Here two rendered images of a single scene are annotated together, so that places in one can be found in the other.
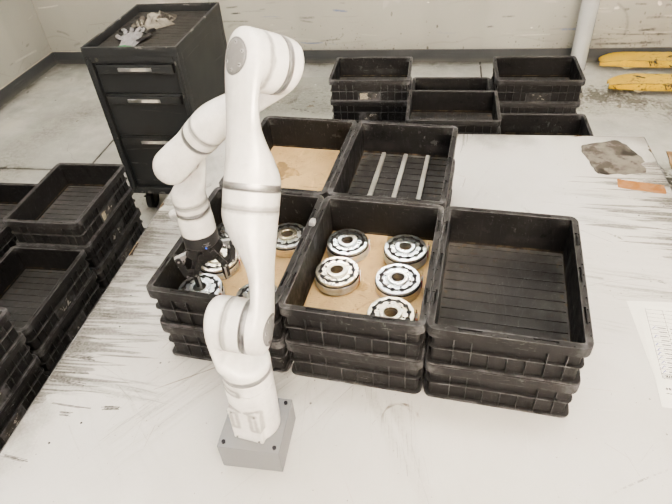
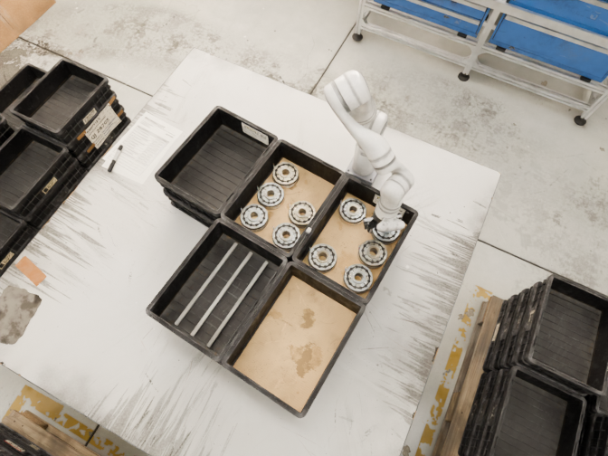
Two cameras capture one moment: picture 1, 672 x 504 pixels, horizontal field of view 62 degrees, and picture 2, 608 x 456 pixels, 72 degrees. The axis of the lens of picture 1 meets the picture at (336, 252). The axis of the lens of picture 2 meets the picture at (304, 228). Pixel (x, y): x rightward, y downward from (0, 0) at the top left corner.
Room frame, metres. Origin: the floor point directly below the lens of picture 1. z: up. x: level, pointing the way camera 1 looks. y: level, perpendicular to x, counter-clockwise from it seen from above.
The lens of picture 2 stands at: (1.63, 0.15, 2.26)
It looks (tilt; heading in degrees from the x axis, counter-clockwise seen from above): 66 degrees down; 192
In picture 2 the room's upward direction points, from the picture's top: 3 degrees clockwise
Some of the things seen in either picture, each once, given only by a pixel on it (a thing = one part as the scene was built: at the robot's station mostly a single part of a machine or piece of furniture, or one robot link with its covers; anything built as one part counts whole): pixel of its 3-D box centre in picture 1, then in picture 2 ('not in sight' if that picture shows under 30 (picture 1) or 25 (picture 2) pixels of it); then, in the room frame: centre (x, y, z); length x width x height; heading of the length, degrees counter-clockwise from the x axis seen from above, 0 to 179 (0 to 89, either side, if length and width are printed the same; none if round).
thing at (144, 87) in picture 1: (177, 111); not in sight; (2.76, 0.76, 0.45); 0.60 x 0.45 x 0.90; 168
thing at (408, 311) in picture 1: (390, 314); (285, 173); (0.82, -0.10, 0.86); 0.10 x 0.10 x 0.01
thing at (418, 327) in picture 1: (368, 255); (284, 195); (0.94, -0.07, 0.92); 0.40 x 0.30 x 0.02; 163
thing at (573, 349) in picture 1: (508, 271); (218, 157); (0.86, -0.36, 0.92); 0.40 x 0.30 x 0.02; 163
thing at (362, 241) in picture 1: (347, 242); (286, 235); (1.07, -0.03, 0.86); 0.10 x 0.10 x 0.01
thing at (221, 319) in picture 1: (239, 340); (371, 129); (0.64, 0.18, 1.01); 0.09 x 0.09 x 0.17; 74
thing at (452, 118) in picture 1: (449, 149); not in sight; (2.28, -0.57, 0.37); 0.40 x 0.30 x 0.45; 78
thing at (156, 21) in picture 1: (155, 18); not in sight; (2.89, 0.78, 0.88); 0.29 x 0.22 x 0.03; 168
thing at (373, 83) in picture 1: (372, 109); not in sight; (2.75, -0.26, 0.37); 0.40 x 0.30 x 0.45; 78
